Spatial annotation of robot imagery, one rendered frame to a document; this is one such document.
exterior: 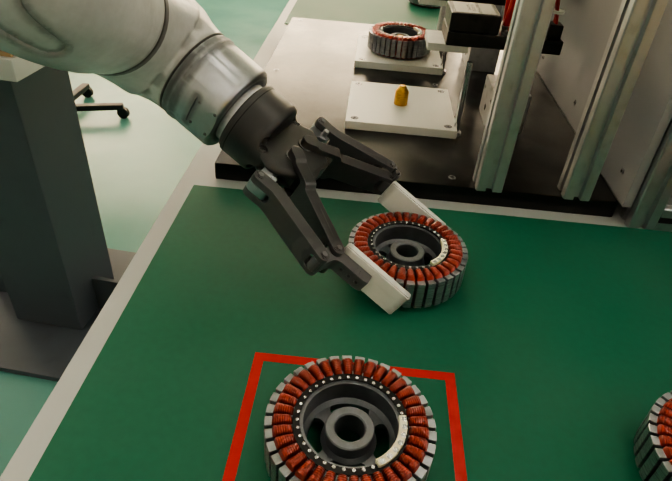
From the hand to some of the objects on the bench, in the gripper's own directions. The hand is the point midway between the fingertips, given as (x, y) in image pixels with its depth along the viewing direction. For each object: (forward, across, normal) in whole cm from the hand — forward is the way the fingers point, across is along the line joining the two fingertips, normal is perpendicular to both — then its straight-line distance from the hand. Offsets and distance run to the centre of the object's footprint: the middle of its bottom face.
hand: (405, 254), depth 53 cm
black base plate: (-11, -44, -9) cm, 46 cm away
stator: (+1, 0, -2) cm, 2 cm away
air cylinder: (-5, -60, -3) cm, 60 cm away
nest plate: (-10, -32, -6) cm, 34 cm away
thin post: (-2, -29, -1) cm, 29 cm away
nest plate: (-17, -55, -10) cm, 58 cm away
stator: (+24, +11, +11) cm, 29 cm away
